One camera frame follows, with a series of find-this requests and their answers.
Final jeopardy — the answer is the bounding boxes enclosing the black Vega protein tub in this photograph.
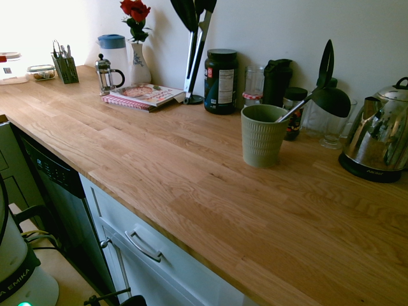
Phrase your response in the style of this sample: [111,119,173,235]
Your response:
[203,48,238,116]

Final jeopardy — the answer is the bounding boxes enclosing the blue lid white pitcher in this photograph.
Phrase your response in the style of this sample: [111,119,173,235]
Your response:
[96,33,129,87]

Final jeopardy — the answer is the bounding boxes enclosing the glass French press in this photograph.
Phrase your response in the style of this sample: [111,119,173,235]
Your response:
[94,53,126,97]

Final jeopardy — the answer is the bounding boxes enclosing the black shaker bottle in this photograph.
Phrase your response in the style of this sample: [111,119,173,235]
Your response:
[262,58,293,108]

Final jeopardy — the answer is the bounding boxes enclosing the black camera stand clamp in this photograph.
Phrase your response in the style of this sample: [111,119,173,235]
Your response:
[83,288,148,306]

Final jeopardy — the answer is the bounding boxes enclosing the black ladle steel handle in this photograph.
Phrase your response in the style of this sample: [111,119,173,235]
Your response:
[275,86,352,124]

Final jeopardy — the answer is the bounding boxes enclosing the red roses bouquet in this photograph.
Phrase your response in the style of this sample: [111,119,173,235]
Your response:
[119,0,153,45]

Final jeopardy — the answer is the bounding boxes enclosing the Food Processor cookbook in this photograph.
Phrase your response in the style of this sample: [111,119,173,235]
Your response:
[109,83,186,108]

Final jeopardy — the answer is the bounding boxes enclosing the tall clear glass jar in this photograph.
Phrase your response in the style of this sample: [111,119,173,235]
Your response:
[244,65,266,95]

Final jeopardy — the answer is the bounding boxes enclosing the black and steel tongs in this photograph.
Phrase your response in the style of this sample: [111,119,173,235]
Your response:
[170,0,218,101]

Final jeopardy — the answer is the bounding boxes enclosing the small jar red check lid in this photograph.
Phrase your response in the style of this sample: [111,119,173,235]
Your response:
[242,91,265,108]

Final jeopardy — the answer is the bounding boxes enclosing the red check cookbook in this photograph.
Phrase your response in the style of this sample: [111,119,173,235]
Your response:
[101,93,175,113]

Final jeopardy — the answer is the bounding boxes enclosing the silver drawer handle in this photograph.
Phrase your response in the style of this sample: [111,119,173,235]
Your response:
[124,229,164,263]

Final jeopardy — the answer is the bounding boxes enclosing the black dishwasher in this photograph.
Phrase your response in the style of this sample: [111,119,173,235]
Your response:
[15,129,119,302]

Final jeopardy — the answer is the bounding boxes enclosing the green metal cutlery caddy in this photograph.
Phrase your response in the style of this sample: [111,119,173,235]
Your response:
[50,39,80,85]

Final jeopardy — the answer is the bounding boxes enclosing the clear drinking glass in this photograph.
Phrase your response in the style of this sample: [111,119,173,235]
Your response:
[319,98,358,150]

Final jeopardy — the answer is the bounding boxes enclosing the white floral vase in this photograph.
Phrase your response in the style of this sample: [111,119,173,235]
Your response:
[128,42,152,86]

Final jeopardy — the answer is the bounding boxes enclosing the glass food container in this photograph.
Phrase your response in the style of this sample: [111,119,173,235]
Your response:
[26,64,56,82]

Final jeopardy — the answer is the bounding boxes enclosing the white container red clip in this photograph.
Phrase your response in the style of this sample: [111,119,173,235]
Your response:
[0,50,30,86]

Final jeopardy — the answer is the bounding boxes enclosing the green ribbed utensil holder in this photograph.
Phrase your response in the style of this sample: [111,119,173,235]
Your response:
[240,104,290,169]

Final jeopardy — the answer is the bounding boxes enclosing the stainless steel electric kettle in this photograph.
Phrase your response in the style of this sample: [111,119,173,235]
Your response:
[337,76,408,184]

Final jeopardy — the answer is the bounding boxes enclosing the white drawer with handle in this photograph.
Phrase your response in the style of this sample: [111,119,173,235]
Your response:
[78,173,258,306]

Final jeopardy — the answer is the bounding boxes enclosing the dark lid spice jar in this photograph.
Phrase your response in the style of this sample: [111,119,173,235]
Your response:
[282,87,309,142]

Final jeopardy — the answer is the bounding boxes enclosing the black slotted spatula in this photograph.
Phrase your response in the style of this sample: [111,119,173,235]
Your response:
[316,39,336,94]

